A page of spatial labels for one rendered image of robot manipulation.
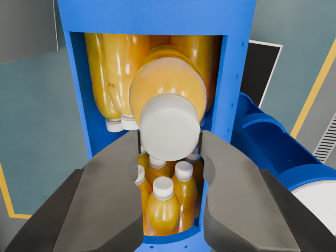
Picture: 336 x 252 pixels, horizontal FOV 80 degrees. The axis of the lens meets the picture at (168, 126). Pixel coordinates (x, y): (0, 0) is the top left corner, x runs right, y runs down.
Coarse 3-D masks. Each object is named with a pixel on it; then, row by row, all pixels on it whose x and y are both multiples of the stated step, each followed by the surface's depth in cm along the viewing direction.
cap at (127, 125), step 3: (123, 120) 36; (123, 123) 36; (126, 123) 36; (129, 123) 36; (132, 123) 36; (135, 123) 36; (123, 126) 36; (126, 126) 36; (129, 126) 36; (132, 126) 36; (135, 126) 36; (138, 126) 36; (126, 129) 36; (129, 129) 36; (132, 129) 36; (135, 129) 36
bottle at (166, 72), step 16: (160, 48) 24; (176, 48) 25; (144, 64) 18; (160, 64) 16; (176, 64) 16; (192, 64) 20; (144, 80) 15; (160, 80) 15; (176, 80) 15; (192, 80) 16; (144, 96) 15; (160, 96) 14; (176, 96) 14; (192, 96) 15; (144, 112) 14
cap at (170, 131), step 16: (160, 112) 12; (176, 112) 12; (192, 112) 13; (144, 128) 12; (160, 128) 12; (176, 128) 12; (192, 128) 12; (144, 144) 13; (160, 144) 13; (176, 144) 13; (192, 144) 13
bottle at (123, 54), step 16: (112, 48) 29; (128, 48) 28; (144, 48) 30; (112, 64) 30; (128, 64) 29; (112, 80) 31; (128, 80) 30; (112, 96) 33; (128, 96) 32; (128, 112) 34
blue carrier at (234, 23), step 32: (64, 0) 23; (96, 0) 20; (128, 0) 19; (160, 0) 19; (192, 0) 20; (224, 0) 21; (64, 32) 29; (96, 32) 22; (128, 32) 21; (160, 32) 20; (192, 32) 21; (224, 32) 23; (224, 64) 25; (224, 96) 27; (96, 128) 43; (224, 128) 30
